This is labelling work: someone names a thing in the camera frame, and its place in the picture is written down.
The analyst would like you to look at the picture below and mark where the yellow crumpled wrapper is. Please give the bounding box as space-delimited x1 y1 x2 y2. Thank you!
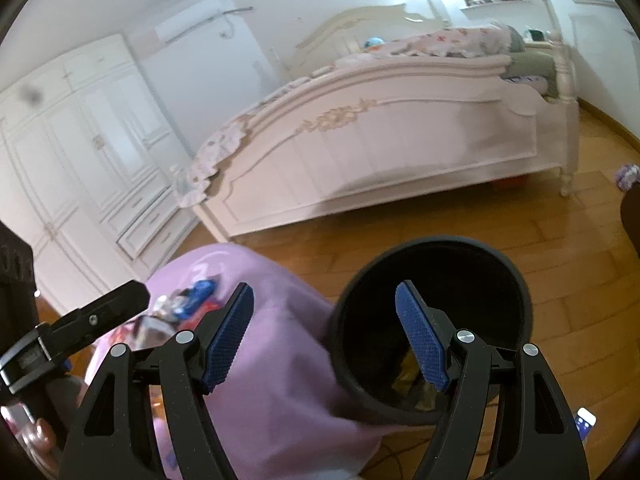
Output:
392 349 438 407

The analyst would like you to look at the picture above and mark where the white carved bed frame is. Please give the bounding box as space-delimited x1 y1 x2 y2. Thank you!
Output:
192 2 581 241

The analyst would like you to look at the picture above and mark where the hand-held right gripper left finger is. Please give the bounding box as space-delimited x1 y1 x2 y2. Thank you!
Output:
60 282 255 480

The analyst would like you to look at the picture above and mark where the white wardrobe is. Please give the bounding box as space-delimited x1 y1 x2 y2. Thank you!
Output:
0 34 199 313

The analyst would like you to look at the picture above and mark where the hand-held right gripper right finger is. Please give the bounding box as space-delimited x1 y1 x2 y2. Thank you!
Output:
395 280 591 480

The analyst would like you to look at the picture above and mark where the purple fluffy slipper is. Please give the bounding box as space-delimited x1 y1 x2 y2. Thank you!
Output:
614 164 640 192

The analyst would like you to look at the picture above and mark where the purple tablecloth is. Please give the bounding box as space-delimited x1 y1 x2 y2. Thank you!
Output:
90 242 386 480

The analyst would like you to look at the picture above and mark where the white radiator cover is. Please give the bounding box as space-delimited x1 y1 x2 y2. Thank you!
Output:
569 9 640 116

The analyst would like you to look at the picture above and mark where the white smartphone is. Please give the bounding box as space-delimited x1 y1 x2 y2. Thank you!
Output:
574 406 599 442

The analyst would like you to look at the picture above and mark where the blue snack packet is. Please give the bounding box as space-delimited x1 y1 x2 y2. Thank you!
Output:
177 277 223 318

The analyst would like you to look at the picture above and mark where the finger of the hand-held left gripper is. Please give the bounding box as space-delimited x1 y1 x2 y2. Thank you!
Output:
0 280 151 396

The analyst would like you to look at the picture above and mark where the green pillow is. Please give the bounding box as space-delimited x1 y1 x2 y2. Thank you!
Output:
500 50 559 99

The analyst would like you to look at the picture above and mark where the black round bin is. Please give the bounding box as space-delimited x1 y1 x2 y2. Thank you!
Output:
327 240 531 426

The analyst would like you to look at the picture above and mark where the person's left hand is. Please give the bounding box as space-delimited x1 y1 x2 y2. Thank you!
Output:
0 400 57 461

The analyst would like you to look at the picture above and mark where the white air conditioner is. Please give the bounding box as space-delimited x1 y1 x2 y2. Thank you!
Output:
154 1 227 44

